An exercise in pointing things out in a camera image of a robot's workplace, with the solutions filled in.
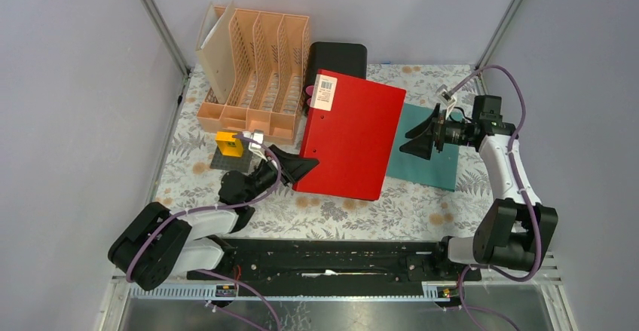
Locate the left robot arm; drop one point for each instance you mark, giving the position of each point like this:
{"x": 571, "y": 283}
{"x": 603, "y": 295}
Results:
{"x": 159, "y": 243}

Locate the black mounting rail base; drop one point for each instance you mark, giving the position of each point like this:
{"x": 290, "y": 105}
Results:
{"x": 293, "y": 268}

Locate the red folder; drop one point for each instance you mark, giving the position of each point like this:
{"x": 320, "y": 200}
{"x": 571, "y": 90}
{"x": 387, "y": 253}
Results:
{"x": 350, "y": 129}

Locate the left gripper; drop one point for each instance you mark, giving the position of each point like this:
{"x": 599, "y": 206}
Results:
{"x": 294, "y": 166}

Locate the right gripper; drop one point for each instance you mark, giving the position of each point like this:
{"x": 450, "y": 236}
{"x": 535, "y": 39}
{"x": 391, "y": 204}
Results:
{"x": 422, "y": 145}

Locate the peach plastic file organizer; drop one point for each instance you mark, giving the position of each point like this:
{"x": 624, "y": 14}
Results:
{"x": 270, "y": 55}

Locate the yellow plastic block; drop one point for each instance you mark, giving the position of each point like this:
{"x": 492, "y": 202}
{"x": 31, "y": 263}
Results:
{"x": 229, "y": 144}

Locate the teal folder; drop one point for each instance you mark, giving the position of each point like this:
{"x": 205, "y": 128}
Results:
{"x": 440, "y": 171}

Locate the gray building baseplate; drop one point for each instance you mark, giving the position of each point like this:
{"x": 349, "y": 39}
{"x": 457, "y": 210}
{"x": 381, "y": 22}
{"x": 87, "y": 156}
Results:
{"x": 229, "y": 163}

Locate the beige cardboard sheet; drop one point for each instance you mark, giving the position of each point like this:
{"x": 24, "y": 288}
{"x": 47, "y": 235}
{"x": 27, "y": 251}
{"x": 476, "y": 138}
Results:
{"x": 214, "y": 50}

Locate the black drawer cabinet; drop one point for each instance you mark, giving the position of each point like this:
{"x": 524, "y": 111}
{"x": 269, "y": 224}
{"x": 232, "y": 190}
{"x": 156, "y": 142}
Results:
{"x": 344, "y": 58}

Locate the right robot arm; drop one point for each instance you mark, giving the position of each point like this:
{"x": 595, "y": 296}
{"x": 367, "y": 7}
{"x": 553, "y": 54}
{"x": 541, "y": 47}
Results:
{"x": 517, "y": 229}

